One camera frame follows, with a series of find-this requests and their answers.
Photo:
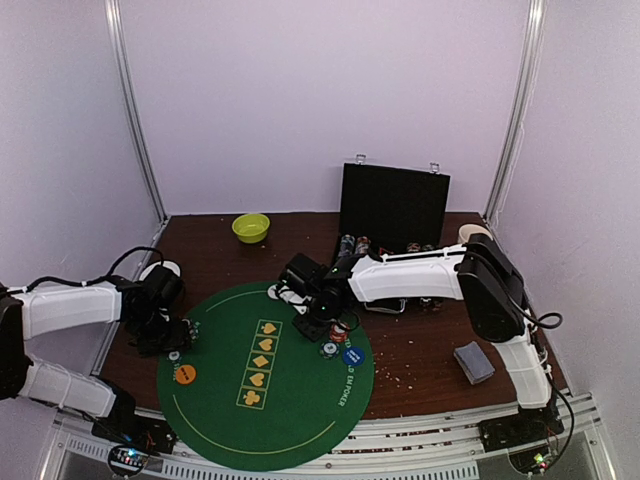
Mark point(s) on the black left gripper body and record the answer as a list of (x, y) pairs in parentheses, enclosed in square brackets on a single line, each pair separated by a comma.
[(155, 334)]

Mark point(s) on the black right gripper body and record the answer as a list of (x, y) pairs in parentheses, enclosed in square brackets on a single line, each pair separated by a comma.
[(310, 326)]

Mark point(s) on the red cream poker chip stack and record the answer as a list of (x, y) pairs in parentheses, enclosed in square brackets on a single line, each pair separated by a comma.
[(338, 334)]

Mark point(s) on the white dealer button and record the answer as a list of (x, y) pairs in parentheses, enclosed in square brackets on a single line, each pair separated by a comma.
[(273, 292)]

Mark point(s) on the green white small chip stack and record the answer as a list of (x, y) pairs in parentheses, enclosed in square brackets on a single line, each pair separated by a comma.
[(174, 356)]

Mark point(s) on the blue small blind button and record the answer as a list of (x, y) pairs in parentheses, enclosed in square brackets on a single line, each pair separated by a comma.
[(353, 356)]

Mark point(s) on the orange big blind button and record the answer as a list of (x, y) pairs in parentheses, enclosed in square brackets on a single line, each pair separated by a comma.
[(185, 374)]

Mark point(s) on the blue playing card deck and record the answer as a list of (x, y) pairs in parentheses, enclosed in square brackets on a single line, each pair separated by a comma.
[(474, 363)]

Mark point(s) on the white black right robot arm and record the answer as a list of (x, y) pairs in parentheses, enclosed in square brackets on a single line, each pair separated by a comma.
[(476, 272)]

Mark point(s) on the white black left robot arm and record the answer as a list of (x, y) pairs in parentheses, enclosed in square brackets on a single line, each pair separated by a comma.
[(52, 304)]

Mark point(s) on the orange white bowl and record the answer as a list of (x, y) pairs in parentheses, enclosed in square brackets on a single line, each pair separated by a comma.
[(169, 265)]

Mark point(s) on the lime green plastic bowl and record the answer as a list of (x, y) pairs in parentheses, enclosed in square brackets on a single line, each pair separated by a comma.
[(251, 228)]

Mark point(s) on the black poker chip case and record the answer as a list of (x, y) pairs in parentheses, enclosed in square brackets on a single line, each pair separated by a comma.
[(391, 207)]

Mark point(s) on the round green poker mat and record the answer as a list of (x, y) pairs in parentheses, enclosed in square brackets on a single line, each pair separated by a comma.
[(264, 399)]

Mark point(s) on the white patterned ceramic mug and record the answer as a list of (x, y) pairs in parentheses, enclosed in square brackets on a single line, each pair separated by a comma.
[(466, 231)]

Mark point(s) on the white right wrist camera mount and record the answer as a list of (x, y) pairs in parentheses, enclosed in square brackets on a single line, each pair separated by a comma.
[(284, 293)]

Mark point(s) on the silver case handle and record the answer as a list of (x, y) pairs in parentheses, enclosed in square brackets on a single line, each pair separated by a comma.
[(391, 306)]

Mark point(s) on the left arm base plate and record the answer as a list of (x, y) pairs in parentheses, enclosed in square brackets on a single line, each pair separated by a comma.
[(148, 434)]

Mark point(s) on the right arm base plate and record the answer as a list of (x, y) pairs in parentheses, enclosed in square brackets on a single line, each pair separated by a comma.
[(525, 427)]

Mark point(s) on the silver aluminium frame post left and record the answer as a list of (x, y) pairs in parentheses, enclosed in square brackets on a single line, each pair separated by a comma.
[(116, 34)]

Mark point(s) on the silver aluminium frame post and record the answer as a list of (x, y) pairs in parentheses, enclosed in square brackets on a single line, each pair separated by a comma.
[(529, 65), (116, 34)]

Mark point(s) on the silver aluminium frame post right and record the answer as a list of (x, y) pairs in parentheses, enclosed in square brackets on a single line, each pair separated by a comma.
[(529, 65)]

